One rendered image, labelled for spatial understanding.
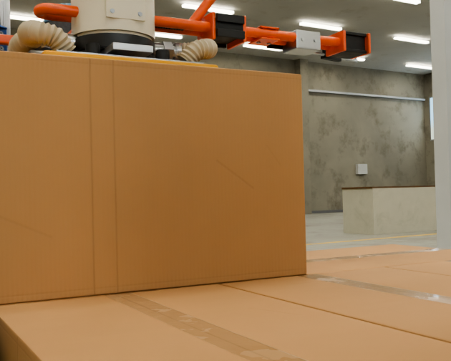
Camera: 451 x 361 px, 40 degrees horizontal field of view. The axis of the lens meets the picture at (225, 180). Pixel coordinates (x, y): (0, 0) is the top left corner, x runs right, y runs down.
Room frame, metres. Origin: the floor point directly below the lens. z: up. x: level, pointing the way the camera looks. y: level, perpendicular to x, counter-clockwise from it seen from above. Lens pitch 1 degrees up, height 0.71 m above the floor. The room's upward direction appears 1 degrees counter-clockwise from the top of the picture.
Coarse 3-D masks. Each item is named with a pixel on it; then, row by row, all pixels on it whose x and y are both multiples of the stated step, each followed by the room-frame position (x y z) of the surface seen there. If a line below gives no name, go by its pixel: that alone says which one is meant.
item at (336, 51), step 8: (344, 32) 1.51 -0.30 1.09; (352, 32) 1.53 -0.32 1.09; (344, 40) 1.51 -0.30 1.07; (352, 40) 1.53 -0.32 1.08; (360, 40) 1.54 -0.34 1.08; (368, 40) 1.54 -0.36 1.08; (336, 48) 1.53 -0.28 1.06; (344, 48) 1.51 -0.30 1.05; (352, 48) 1.53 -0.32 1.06; (360, 48) 1.54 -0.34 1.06; (368, 48) 1.54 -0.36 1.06; (328, 56) 1.56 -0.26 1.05; (336, 56) 1.57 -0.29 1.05; (344, 56) 1.57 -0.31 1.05; (352, 56) 1.57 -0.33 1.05; (360, 56) 1.57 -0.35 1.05
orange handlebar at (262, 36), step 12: (36, 12) 1.21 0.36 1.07; (48, 12) 1.21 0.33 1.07; (60, 12) 1.21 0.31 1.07; (72, 12) 1.22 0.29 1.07; (156, 24) 1.31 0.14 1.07; (168, 24) 1.32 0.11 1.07; (180, 24) 1.33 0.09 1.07; (192, 24) 1.34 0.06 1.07; (204, 24) 1.35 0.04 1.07; (0, 36) 1.43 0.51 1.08; (12, 36) 1.44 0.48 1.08; (252, 36) 1.41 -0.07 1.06; (264, 36) 1.42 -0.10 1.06; (276, 36) 1.44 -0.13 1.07; (288, 36) 1.45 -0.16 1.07; (324, 36) 1.50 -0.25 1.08; (324, 48) 1.55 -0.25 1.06
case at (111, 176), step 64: (0, 64) 0.98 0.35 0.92; (64, 64) 1.03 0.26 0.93; (128, 64) 1.08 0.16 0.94; (0, 128) 0.98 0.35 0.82; (64, 128) 1.03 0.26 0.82; (128, 128) 1.08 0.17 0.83; (192, 128) 1.14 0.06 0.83; (256, 128) 1.20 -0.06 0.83; (0, 192) 0.98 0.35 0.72; (64, 192) 1.03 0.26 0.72; (128, 192) 1.08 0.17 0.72; (192, 192) 1.13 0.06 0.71; (256, 192) 1.20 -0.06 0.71; (0, 256) 0.98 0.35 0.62; (64, 256) 1.03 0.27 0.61; (128, 256) 1.08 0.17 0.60; (192, 256) 1.13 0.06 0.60; (256, 256) 1.20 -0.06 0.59
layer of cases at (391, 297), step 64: (320, 256) 1.58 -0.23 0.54; (384, 256) 1.54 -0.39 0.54; (448, 256) 1.51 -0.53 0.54; (0, 320) 0.88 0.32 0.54; (64, 320) 0.85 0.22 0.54; (128, 320) 0.84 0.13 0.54; (192, 320) 0.83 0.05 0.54; (256, 320) 0.82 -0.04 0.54; (320, 320) 0.81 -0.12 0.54; (384, 320) 0.80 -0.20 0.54; (448, 320) 0.79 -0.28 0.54
